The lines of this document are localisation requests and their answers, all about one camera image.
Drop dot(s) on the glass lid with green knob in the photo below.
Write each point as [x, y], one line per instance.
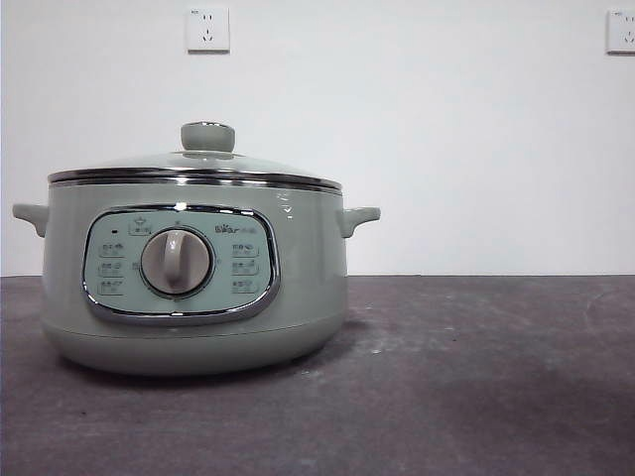
[208, 136]

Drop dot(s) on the pale green electric cooking pot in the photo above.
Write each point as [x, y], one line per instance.
[307, 277]

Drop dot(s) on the white wall socket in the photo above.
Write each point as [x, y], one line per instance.
[208, 30]
[622, 32]

